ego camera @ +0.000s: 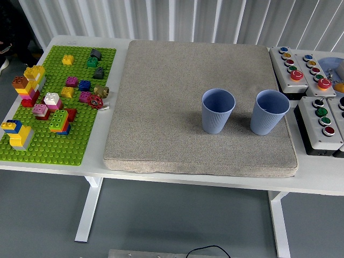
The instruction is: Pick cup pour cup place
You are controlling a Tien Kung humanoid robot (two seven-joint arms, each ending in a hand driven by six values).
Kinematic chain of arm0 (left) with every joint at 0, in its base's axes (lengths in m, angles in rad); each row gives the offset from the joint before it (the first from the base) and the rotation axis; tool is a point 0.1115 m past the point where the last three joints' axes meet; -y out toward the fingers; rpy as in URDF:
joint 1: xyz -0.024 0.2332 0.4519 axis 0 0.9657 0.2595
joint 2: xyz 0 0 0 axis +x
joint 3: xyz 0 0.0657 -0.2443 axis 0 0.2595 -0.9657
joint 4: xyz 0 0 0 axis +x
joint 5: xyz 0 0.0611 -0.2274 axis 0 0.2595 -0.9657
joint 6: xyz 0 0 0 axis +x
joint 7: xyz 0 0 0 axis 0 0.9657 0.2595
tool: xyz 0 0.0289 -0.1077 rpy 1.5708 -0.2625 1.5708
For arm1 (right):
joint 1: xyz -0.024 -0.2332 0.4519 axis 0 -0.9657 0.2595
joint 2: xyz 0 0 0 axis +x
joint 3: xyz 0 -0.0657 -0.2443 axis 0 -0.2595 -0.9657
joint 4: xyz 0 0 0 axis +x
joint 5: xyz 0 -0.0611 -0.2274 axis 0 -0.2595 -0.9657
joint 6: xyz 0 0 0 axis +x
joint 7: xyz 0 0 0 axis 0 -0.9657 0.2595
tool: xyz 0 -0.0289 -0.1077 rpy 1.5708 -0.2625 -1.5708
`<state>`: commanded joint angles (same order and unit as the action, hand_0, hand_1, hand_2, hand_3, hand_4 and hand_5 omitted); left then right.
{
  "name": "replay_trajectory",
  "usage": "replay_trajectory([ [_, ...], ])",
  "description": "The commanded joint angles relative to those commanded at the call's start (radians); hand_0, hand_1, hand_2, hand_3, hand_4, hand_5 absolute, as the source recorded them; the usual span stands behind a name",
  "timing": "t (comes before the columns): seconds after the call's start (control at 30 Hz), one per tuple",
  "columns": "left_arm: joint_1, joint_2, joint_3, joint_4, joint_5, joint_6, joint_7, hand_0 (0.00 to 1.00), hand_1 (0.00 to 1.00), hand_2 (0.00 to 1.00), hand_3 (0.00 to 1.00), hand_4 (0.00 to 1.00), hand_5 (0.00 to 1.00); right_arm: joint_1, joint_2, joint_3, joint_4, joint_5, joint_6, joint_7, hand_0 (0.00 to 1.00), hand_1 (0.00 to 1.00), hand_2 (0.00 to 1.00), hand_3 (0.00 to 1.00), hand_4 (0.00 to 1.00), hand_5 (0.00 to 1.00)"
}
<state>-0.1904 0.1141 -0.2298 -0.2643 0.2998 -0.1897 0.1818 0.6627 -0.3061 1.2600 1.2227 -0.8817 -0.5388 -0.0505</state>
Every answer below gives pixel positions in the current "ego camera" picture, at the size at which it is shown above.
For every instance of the blue ribbed cup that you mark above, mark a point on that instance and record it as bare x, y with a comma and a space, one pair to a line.
263, 123
215, 121

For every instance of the grey-brown cushion mat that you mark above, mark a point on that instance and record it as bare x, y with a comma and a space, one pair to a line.
174, 107

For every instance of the brass valve red handwheel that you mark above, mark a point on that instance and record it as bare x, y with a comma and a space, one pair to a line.
94, 101

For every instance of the grey sloped toy brick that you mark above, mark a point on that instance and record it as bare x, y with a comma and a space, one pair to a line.
96, 54
99, 73

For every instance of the magenta toy brick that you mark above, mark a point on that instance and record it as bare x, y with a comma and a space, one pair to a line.
85, 97
72, 82

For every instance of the blue toy brick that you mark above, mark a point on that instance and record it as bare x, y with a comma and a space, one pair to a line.
84, 86

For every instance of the red toy brick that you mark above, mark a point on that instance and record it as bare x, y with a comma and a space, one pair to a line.
72, 114

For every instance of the green toy brick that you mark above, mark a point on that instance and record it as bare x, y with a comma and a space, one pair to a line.
92, 62

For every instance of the yellow toy brick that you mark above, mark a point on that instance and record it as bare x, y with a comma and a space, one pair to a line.
68, 60
67, 92

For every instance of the green orange blue brick stack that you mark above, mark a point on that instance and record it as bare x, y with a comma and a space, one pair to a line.
59, 121

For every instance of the white table leg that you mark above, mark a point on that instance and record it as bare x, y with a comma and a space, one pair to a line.
88, 209
279, 228

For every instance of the green studded baseplate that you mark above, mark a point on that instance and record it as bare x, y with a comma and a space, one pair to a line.
53, 150

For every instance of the white pink brick stack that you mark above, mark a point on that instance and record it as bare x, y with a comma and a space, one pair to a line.
51, 99

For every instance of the grey five-button control box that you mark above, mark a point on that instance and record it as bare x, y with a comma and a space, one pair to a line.
306, 75
280, 67

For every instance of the pink red brick stack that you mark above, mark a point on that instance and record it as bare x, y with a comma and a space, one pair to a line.
41, 110

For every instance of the grey four-button control box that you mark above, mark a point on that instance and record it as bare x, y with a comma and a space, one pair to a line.
311, 126

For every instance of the yellow white brick tower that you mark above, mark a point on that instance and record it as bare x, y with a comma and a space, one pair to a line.
33, 72

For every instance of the blue yellow grey brick stack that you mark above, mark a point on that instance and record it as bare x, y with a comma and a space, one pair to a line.
17, 135

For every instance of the brown yellow red brick tower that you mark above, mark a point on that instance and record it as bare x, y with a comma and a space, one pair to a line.
21, 86

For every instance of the grey black-button control box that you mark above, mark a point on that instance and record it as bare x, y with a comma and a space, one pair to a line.
339, 118

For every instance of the orange round object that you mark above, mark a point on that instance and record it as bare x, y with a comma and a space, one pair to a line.
339, 87

